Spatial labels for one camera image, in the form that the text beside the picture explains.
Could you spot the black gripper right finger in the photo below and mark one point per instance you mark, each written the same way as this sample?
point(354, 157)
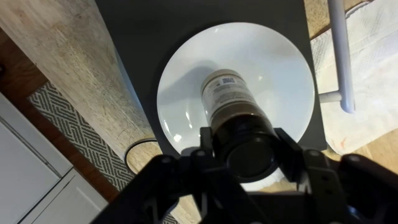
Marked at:
point(287, 153)

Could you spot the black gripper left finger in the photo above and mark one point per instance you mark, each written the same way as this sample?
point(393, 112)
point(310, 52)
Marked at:
point(206, 143)

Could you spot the black lid spice container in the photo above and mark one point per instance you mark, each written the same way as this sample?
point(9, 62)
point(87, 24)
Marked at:
point(228, 97)

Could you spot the white plate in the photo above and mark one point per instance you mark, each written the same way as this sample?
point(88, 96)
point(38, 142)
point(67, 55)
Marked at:
point(274, 70)

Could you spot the white stained cloth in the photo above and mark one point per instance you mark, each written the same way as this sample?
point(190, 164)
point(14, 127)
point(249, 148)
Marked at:
point(373, 70)

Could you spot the grey patterned rug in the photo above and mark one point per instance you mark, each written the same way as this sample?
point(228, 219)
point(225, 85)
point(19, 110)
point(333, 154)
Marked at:
point(78, 132)

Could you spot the white base cabinets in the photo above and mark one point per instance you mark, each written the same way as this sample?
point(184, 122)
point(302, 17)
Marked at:
point(29, 182)

